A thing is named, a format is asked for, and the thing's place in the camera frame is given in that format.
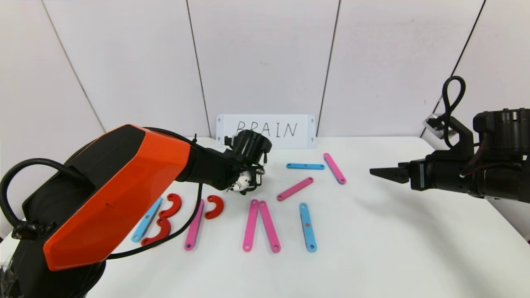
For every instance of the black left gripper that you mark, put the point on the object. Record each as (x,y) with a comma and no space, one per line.
(257,177)

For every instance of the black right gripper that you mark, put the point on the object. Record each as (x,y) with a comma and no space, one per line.
(419,174)

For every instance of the pink bar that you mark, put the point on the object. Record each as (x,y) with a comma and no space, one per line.
(251,225)
(269,225)
(334,168)
(295,189)
(191,236)

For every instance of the red curved C piece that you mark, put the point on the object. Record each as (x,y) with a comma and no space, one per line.
(220,207)
(178,206)
(165,234)

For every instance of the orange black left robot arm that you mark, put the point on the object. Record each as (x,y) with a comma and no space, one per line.
(116,194)

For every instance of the white sign reading BRAIN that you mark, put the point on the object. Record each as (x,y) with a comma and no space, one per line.
(304,140)

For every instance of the cyan flat bar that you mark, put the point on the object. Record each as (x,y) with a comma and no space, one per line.
(296,166)
(305,215)
(145,223)

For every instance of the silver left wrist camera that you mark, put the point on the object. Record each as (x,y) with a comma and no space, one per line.
(243,180)

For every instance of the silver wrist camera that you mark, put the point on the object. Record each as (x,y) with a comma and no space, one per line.
(243,180)
(432,124)

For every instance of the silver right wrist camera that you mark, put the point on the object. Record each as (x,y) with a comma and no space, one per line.
(432,124)

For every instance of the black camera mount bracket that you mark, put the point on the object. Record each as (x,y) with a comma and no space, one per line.
(463,136)

